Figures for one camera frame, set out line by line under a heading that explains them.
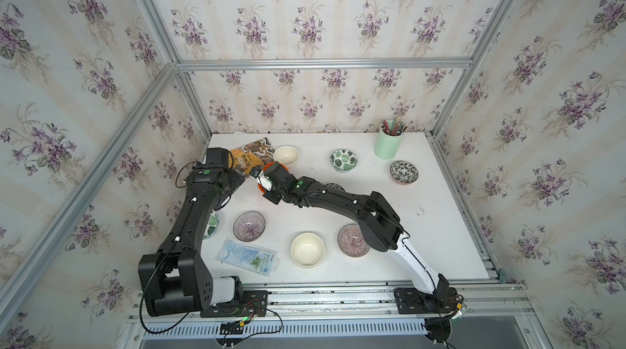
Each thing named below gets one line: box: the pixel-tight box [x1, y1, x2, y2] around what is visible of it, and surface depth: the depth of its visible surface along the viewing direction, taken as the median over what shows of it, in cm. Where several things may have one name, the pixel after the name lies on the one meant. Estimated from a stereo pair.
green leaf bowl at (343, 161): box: [329, 149, 358, 173], surface depth 110 cm
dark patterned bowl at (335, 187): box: [323, 182, 346, 193], surface depth 97 cm
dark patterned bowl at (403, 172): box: [389, 159, 419, 186], surface depth 105 cm
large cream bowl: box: [290, 232, 326, 269], surface depth 84 cm
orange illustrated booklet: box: [229, 136, 276, 176], surface depth 113 cm
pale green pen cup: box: [373, 119, 405, 161], surface depth 108 cm
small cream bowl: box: [273, 145, 300, 167], surface depth 110 cm
